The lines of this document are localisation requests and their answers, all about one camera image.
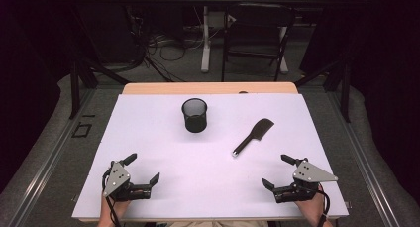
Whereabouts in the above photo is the grey metal floor rail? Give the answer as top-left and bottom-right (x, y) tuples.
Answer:
(9, 87), (97, 227)
(326, 87), (401, 227)

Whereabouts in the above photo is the tangle of floor cables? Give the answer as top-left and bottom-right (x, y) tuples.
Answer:
(130, 5), (206, 83)

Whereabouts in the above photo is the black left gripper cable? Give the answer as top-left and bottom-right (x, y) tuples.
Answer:
(101, 168), (123, 227)

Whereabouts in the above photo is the person's right hand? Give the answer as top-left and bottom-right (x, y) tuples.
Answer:
(294, 186), (327, 219)

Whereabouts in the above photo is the black spatula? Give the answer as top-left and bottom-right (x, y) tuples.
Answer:
(231, 118), (275, 159)

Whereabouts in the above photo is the white board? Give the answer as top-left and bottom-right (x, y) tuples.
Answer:
(71, 93), (350, 221)

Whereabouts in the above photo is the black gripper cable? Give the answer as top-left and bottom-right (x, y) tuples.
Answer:
(101, 168), (123, 227)
(316, 183), (332, 227)

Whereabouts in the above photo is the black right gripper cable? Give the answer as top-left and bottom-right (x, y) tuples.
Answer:
(316, 183), (332, 227)

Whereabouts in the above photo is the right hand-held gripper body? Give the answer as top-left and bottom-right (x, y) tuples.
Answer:
(272, 160), (339, 204)

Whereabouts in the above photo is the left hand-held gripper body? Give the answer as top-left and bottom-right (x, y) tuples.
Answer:
(102, 161), (153, 202)

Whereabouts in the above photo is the black folding chair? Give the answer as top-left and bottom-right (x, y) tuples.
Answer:
(220, 2), (296, 83)

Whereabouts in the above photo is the black mesh cup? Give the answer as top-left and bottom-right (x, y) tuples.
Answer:
(180, 97), (209, 134)

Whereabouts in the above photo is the light wooden table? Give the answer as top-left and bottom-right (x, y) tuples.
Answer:
(78, 81), (345, 223)

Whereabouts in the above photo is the person's left hand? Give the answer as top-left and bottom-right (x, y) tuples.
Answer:
(99, 195), (132, 219)

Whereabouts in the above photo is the black metal stand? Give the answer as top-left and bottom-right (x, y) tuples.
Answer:
(66, 8), (132, 121)
(294, 55), (352, 124)

